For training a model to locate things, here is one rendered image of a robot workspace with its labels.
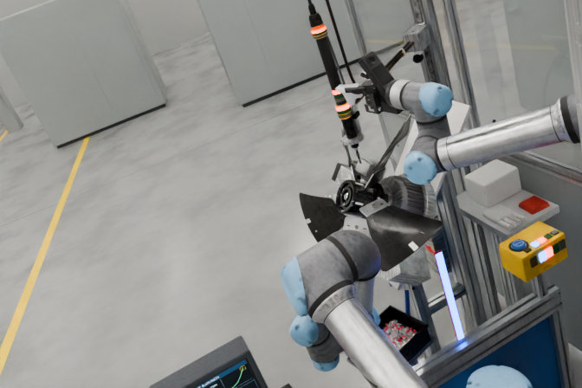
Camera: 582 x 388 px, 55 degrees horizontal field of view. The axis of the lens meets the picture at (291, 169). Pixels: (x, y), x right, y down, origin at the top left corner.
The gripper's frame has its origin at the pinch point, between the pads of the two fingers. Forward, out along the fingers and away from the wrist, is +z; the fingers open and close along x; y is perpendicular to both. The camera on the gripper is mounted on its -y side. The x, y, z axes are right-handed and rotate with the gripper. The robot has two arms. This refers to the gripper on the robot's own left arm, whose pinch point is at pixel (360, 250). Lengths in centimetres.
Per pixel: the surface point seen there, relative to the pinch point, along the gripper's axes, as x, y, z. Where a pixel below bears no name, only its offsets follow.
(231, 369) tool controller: -7, 9, -53
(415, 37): -37, -3, 79
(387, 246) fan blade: 2.6, -5.9, 5.3
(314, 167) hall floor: 98, 203, 250
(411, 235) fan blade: 2.0, -12.6, 9.5
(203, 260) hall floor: 95, 233, 117
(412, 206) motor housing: 6.6, -3.1, 32.2
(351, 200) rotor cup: -4.9, 11.3, 21.1
